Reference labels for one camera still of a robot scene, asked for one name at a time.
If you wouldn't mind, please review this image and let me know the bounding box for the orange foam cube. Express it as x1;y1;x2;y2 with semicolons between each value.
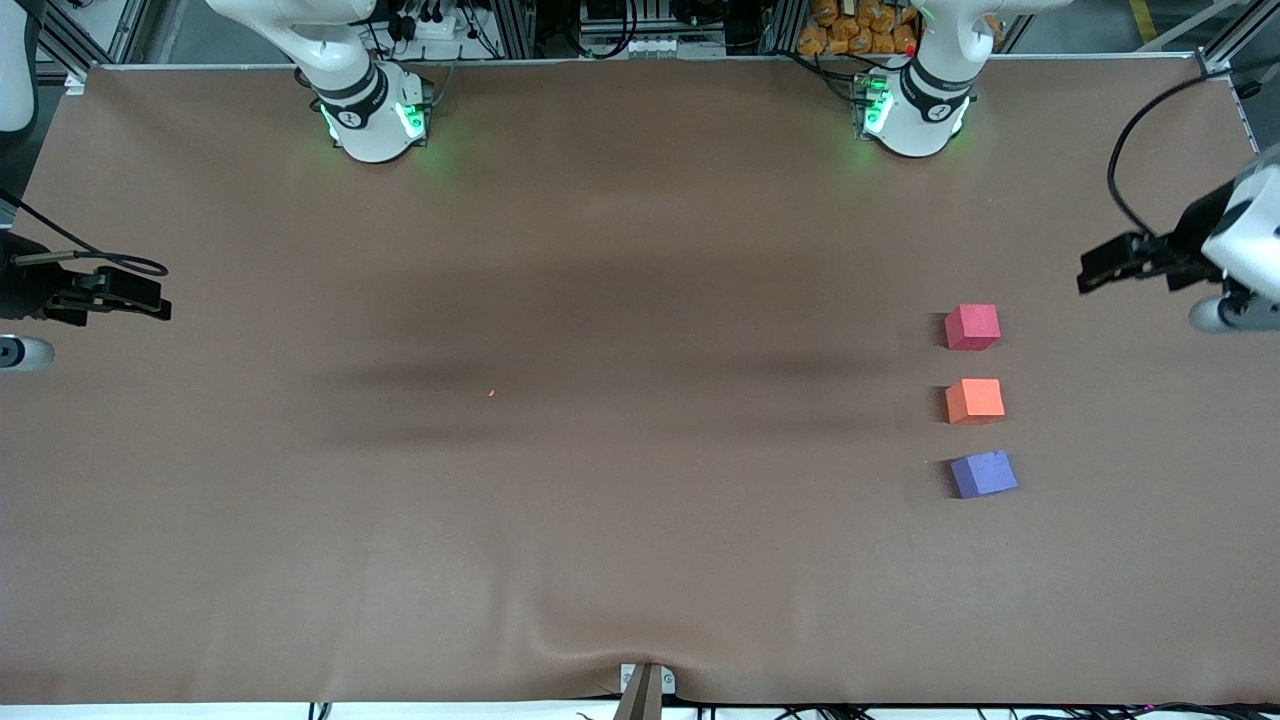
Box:
945;378;1006;426

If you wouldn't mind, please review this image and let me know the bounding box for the pink-red foam cube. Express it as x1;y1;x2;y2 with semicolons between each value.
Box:
945;304;1001;352

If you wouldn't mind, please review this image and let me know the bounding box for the purple-blue foam cube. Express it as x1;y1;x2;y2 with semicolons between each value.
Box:
950;451;1019;499

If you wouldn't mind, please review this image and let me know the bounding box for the bag of orange pieces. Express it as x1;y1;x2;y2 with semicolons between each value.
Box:
797;0;921;58

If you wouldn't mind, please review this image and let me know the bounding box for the white power strip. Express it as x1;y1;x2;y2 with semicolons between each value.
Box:
398;8;471;43

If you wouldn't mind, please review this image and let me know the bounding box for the brown table mat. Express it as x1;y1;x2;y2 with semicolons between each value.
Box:
0;55;1280;706

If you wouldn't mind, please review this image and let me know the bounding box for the white terminal strip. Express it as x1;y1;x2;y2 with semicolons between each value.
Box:
578;35;706;59

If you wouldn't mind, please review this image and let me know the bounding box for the brown wooden bar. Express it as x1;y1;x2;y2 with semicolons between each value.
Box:
612;665;666;720

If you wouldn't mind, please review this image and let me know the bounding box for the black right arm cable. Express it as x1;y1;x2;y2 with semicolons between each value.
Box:
0;195;169;276

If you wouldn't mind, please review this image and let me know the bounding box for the metal table clamp bracket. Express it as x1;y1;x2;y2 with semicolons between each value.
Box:
619;662;677;696

